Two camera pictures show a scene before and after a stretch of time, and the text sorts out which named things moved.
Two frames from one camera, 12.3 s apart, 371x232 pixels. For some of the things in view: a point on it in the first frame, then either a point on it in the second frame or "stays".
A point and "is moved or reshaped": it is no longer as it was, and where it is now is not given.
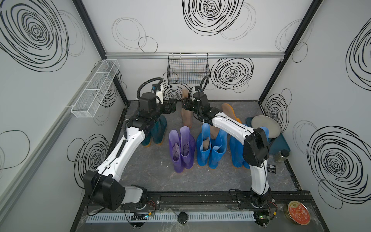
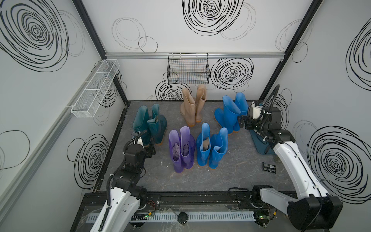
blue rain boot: [237, 154] to [226, 118]
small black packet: [271, 168] stays
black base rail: [151, 200] stays
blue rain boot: [218, 147] stays
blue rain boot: [204, 146] stays
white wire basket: [87, 105] stays
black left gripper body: [164, 108] to [148, 151]
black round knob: [182, 217] stays
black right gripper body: [191, 106] to [250, 123]
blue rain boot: [265, 131] to [241, 102]
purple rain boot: [175, 142] stays
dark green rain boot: [158, 131] stays
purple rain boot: [187, 147] stays
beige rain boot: [227, 110] is moved or reshaped
